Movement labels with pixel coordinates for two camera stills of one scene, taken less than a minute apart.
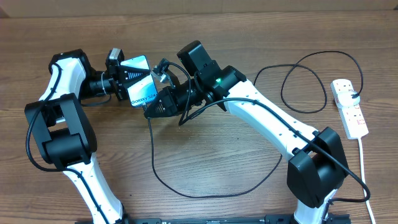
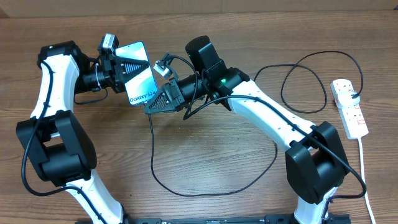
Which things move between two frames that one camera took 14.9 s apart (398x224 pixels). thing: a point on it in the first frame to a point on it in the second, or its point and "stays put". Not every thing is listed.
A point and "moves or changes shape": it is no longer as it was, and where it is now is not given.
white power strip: x=351 y=116 stays put
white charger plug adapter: x=348 y=98 stays put
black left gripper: x=120 y=76 to x=117 y=73
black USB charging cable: x=176 y=193 moves or changes shape
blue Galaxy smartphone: x=144 y=89 moves or changes shape
